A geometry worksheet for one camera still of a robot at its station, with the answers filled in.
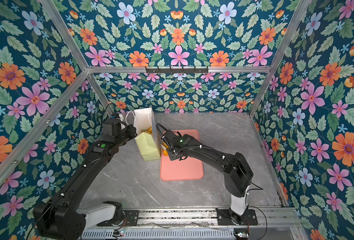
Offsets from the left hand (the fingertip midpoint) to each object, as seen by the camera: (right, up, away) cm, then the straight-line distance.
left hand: (138, 123), depth 77 cm
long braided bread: (+16, -10, -10) cm, 22 cm away
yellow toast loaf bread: (0, -4, +21) cm, 22 cm away
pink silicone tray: (+25, -28, +13) cm, 39 cm away
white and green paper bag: (+5, -8, +1) cm, 10 cm away
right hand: (+18, -16, +7) cm, 26 cm away
